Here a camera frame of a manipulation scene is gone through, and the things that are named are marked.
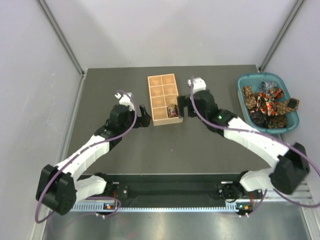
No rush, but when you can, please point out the colourful banana print tie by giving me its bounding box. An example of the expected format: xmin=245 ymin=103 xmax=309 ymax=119
xmin=166 ymin=103 xmax=179 ymax=118

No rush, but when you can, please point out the dark rolled tie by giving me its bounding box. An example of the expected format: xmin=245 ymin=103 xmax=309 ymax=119
xmin=250 ymin=111 xmax=268 ymax=129

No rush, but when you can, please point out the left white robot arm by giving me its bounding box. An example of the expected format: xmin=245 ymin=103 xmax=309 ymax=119
xmin=35 ymin=104 xmax=152 ymax=216

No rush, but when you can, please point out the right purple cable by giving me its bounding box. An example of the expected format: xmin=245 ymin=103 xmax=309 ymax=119
xmin=189 ymin=76 xmax=320 ymax=217

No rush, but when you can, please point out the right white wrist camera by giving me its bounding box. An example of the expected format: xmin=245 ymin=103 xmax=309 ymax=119
xmin=187 ymin=77 xmax=207 ymax=94

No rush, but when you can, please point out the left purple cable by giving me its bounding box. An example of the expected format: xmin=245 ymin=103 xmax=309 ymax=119
xmin=34 ymin=89 xmax=138 ymax=224

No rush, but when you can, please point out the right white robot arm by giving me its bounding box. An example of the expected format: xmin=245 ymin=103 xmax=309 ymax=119
xmin=177 ymin=90 xmax=310 ymax=198

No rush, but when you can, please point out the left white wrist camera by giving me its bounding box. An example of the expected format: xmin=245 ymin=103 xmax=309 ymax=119
xmin=114 ymin=92 xmax=135 ymax=111

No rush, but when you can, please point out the grey slotted cable duct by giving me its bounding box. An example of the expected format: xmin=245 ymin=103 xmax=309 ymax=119
xmin=70 ymin=200 xmax=252 ymax=213

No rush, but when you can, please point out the red floral tie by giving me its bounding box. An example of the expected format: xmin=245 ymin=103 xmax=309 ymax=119
xmin=256 ymin=87 xmax=284 ymax=116

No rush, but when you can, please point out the teal plastic basket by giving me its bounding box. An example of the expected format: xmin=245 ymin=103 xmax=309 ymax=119
xmin=237 ymin=73 xmax=299 ymax=135

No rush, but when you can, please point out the blue grey tie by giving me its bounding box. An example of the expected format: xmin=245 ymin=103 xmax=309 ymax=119
xmin=258 ymin=81 xmax=277 ymax=93

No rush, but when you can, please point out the wooden eight-compartment box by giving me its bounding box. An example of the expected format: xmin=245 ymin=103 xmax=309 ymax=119
xmin=147 ymin=73 xmax=183 ymax=126

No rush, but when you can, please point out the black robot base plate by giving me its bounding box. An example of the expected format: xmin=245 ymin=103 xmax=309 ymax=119
xmin=92 ymin=173 xmax=262 ymax=207

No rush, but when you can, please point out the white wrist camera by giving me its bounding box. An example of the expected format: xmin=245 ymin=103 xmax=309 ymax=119
xmin=187 ymin=77 xmax=207 ymax=94
xmin=114 ymin=92 xmax=135 ymax=111

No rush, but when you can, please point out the purple cable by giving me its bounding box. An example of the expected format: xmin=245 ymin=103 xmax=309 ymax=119
xmin=34 ymin=89 xmax=138 ymax=224
xmin=189 ymin=76 xmax=320 ymax=217

